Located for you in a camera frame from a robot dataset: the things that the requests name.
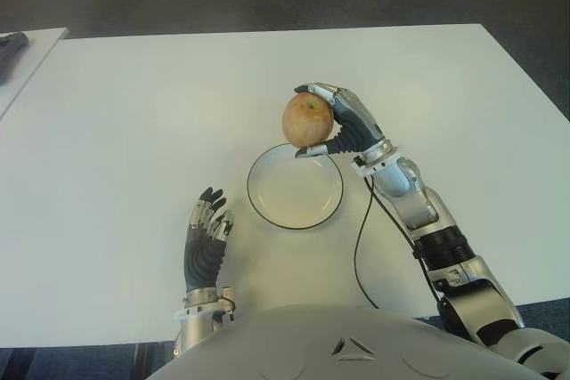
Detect black flat device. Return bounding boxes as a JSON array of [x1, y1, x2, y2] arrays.
[[0, 32, 29, 85]]

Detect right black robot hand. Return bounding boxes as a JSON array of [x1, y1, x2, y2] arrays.
[[292, 81, 388, 159]]

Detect white plate black rim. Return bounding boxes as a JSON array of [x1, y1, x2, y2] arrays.
[[246, 141, 345, 231]]

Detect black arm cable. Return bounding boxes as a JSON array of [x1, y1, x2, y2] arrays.
[[354, 173, 451, 310]]

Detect grey robot torso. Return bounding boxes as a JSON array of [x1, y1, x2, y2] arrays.
[[151, 303, 549, 380]]

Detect red yellow apple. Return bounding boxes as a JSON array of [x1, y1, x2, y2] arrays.
[[281, 91, 334, 149]]

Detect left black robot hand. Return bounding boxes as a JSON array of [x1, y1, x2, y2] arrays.
[[183, 185, 236, 292]]

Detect white side table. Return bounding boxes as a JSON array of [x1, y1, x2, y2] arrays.
[[0, 27, 69, 121]]

